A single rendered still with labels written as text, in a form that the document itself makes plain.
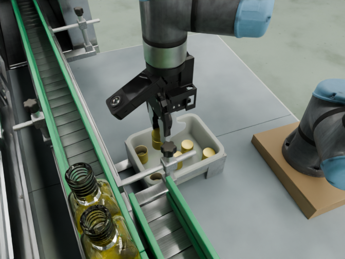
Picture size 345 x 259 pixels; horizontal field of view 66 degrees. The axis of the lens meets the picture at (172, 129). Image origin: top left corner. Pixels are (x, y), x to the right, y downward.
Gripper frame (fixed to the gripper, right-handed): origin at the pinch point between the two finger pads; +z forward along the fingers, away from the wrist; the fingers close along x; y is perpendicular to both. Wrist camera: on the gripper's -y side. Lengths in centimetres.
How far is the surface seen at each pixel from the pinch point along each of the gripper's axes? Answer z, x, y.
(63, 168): -4.6, -2.6, -21.1
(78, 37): 11, 74, -2
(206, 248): -3.9, -27.3, -5.1
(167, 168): -4.1, -11.5, -3.7
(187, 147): 10.5, 0.7, 8.6
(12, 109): 12, 41, -32
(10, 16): 17, 123, -26
